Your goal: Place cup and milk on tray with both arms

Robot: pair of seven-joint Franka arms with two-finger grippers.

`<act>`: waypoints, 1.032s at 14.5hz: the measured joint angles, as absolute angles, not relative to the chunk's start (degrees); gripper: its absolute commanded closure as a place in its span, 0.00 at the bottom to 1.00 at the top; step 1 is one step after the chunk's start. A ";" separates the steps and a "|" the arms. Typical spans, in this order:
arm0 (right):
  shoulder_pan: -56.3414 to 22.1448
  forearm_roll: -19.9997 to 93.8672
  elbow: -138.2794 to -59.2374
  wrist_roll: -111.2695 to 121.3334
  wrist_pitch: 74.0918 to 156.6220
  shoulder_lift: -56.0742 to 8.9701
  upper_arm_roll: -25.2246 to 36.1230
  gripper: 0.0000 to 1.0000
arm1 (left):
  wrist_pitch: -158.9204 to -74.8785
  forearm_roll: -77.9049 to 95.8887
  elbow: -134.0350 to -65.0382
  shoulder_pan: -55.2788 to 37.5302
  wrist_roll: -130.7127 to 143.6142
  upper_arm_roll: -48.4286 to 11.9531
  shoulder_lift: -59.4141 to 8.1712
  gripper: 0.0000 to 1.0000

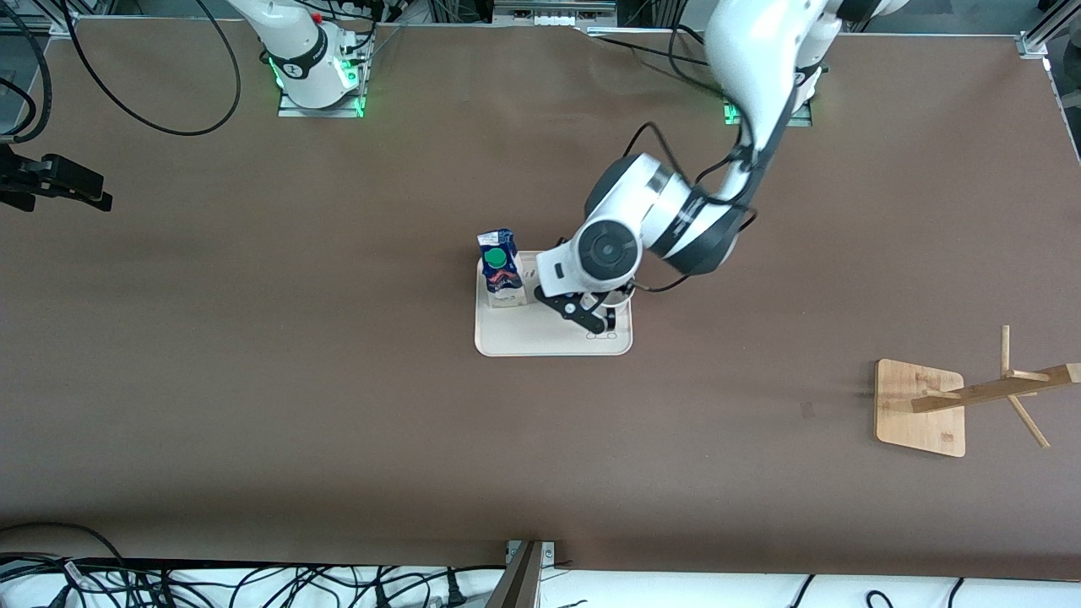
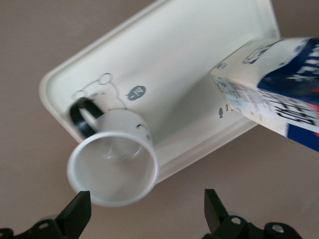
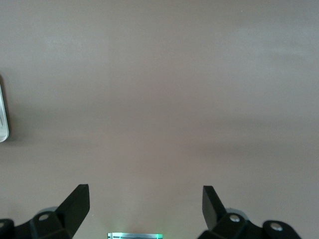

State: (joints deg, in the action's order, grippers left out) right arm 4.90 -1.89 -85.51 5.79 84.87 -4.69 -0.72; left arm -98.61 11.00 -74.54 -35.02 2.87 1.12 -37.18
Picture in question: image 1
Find blue white milk carton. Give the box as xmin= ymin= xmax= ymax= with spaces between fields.
xmin=476 ymin=227 xmax=527 ymax=310

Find cream rabbit print tray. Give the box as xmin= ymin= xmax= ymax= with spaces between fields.
xmin=475 ymin=250 xmax=633 ymax=357

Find wooden cup stand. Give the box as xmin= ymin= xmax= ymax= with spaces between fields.
xmin=874 ymin=325 xmax=1081 ymax=459

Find grey power strip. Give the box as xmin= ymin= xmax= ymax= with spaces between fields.
xmin=492 ymin=0 xmax=619 ymax=26

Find white bottom board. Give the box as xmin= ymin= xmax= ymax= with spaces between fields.
xmin=0 ymin=564 xmax=1081 ymax=608

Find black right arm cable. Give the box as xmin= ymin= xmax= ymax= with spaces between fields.
xmin=0 ymin=0 xmax=242 ymax=146

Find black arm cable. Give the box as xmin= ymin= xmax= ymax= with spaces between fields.
xmin=0 ymin=0 xmax=242 ymax=146
xmin=621 ymin=25 xmax=761 ymax=295

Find aluminium frame corner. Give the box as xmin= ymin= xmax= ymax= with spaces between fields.
xmin=0 ymin=0 xmax=79 ymax=36
xmin=1016 ymin=0 xmax=1081 ymax=60

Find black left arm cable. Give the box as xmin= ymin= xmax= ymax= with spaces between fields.
xmin=621 ymin=25 xmax=761 ymax=295

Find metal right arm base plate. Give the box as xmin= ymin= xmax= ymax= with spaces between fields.
xmin=277 ymin=41 xmax=367 ymax=119

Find black base power cable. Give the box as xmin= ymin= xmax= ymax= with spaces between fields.
xmin=581 ymin=24 xmax=736 ymax=77

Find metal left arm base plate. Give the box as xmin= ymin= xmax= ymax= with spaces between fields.
xmin=720 ymin=46 xmax=814 ymax=128

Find aluminium profile post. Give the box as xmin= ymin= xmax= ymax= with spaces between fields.
xmin=486 ymin=539 xmax=558 ymax=608

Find tangled black cable bundle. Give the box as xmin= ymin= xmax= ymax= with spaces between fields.
xmin=0 ymin=522 xmax=508 ymax=608

